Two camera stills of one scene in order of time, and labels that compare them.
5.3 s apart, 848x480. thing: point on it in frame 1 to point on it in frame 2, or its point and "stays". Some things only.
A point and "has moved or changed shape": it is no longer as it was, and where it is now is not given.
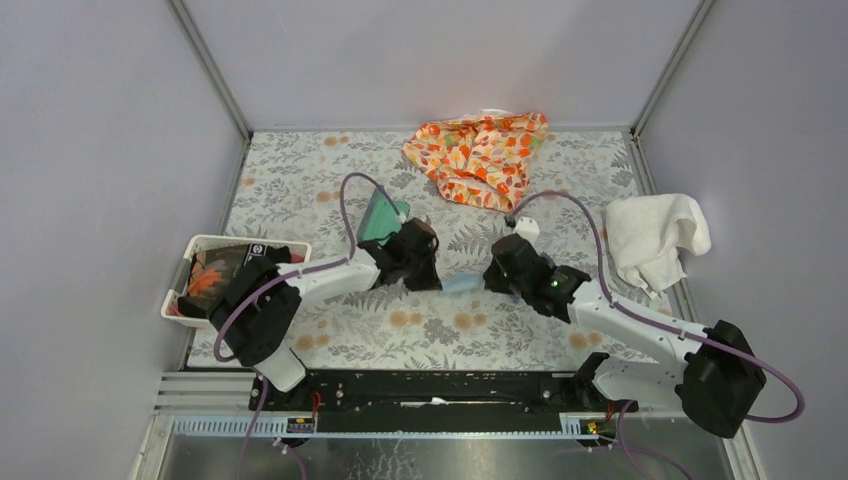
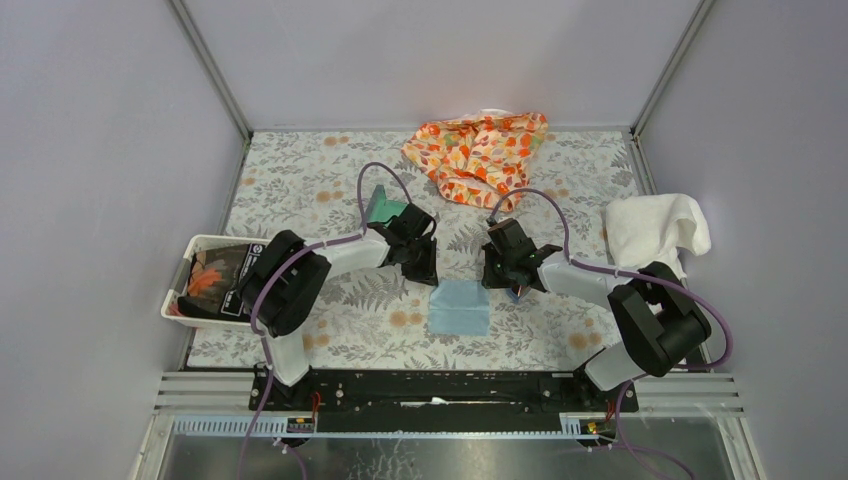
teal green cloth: [381, 218] stays
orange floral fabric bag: [484, 160] stays
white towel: [646, 234] stays
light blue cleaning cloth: [464, 281] has moved or changed shape
